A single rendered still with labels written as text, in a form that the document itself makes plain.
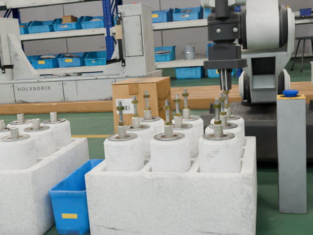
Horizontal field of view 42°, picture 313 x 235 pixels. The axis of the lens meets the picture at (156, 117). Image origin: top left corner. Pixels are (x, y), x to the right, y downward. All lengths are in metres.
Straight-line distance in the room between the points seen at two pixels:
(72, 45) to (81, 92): 7.07
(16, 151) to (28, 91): 2.44
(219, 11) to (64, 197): 0.63
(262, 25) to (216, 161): 0.60
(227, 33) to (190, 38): 8.35
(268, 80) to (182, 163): 0.77
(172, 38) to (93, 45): 1.95
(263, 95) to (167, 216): 0.85
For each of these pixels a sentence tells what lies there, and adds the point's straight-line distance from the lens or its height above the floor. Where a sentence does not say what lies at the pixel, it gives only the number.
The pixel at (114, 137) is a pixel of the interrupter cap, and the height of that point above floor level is 0.25.
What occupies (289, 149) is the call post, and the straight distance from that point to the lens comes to 1.13.
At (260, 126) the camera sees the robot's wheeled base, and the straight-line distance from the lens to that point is 1.46.
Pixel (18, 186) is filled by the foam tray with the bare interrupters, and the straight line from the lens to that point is 1.10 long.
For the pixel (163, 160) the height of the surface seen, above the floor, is 0.21.
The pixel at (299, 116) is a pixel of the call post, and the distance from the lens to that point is 1.11.
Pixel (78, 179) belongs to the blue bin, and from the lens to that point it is 1.27.
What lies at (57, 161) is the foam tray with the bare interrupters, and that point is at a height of 0.16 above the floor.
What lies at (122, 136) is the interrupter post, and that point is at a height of 0.26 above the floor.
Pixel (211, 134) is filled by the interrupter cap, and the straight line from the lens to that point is 0.98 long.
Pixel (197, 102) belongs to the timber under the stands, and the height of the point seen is 0.05.
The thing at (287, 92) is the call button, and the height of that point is 0.33.
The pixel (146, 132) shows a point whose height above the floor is 0.24.
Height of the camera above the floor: 0.47
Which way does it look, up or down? 10 degrees down
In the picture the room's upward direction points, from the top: 4 degrees counter-clockwise
